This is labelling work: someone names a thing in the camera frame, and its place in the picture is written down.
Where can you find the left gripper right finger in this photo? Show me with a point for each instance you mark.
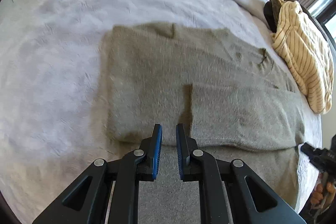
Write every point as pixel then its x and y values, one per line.
pixel 229 192

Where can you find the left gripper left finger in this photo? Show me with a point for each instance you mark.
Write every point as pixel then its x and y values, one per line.
pixel 107 192

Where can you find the olive green knit sweater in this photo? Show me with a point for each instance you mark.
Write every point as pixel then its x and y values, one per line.
pixel 231 97

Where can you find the person's right hand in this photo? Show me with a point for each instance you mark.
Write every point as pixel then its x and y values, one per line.
pixel 317 195

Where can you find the cream striped fleece garment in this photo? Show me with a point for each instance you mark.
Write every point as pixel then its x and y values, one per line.
pixel 305 49

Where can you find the lavender embossed bed cover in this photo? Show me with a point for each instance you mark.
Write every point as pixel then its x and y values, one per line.
pixel 49 72

